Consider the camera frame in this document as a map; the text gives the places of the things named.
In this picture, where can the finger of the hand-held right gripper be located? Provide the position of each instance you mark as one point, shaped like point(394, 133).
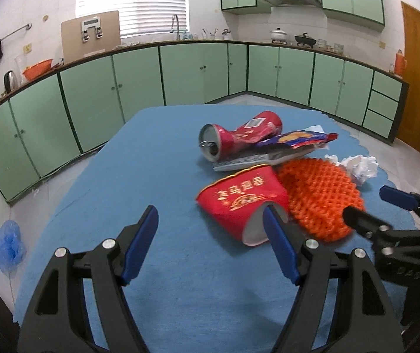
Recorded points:
point(397, 196)
point(364, 220)

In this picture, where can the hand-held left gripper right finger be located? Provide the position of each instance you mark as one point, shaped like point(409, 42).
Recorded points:
point(279, 242)

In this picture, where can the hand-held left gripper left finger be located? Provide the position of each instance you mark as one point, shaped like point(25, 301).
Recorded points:
point(140, 242)

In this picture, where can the white tissue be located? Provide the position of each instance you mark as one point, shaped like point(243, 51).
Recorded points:
point(360, 167)

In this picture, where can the wide orange foam net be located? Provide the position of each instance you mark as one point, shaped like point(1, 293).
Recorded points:
point(316, 191)

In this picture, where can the red paper cup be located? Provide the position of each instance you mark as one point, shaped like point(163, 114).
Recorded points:
point(239, 198)

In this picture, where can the black white packet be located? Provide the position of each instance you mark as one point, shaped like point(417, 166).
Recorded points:
point(239, 162)

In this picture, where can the crushed red can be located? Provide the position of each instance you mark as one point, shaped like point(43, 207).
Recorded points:
point(243, 136)

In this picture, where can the blue scalloped tablecloth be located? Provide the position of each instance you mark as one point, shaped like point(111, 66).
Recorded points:
point(158, 176)

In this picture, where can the blue plastic bag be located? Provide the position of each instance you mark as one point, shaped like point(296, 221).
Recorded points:
point(7, 246)

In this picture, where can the orange thermos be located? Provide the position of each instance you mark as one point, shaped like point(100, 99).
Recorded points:
point(401, 64)

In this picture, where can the clear glass container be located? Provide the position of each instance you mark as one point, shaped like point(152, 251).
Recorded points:
point(322, 43)
point(338, 48)

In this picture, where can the green lower kitchen cabinets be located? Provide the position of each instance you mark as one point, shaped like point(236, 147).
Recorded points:
point(140, 77)

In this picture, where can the black wok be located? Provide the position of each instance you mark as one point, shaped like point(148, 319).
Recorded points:
point(304, 39)

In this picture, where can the white cooking pot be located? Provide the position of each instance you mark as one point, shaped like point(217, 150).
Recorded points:
point(279, 35)

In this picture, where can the orange plastic basket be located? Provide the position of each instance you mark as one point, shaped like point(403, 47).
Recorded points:
point(38, 70)

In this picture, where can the steel electric kettle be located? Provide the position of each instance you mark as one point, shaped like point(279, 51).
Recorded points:
point(10, 82)

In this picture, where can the wooden board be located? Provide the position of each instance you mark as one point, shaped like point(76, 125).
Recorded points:
point(72, 44)

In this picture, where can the clear plastic pitcher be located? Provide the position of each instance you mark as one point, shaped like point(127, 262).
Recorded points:
point(20, 68)

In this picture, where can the small silver kettle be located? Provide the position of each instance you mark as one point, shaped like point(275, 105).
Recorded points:
point(226, 34)

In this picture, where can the utensil holder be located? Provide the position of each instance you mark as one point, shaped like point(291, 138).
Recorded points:
point(210, 36)

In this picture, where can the steel kitchen faucet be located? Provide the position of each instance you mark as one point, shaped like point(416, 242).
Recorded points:
point(176, 25)

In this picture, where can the white window blind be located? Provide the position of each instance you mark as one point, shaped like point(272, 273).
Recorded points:
point(132, 0)

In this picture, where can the steel towel rail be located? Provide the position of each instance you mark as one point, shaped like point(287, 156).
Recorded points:
point(11, 36)

